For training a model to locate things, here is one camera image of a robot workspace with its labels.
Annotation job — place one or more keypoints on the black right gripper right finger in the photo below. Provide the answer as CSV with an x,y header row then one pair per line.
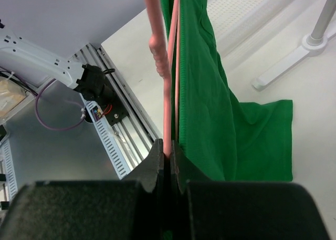
x,y
183,170

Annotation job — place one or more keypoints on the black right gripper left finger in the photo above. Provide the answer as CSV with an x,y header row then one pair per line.
x,y
148,171

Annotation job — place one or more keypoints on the green tank top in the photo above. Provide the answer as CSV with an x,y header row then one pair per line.
x,y
226,139

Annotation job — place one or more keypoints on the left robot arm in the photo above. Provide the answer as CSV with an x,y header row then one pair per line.
x,y
18,54

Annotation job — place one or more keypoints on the white plastic basket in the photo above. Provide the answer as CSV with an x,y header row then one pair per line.
x,y
234,21

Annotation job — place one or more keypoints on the white metal clothes rack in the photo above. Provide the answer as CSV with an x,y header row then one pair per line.
x,y
312,44

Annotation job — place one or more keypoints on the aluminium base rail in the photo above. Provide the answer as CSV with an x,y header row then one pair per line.
x,y
127,118

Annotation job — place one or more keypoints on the white slotted cable duct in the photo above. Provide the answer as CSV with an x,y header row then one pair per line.
x,y
109,141

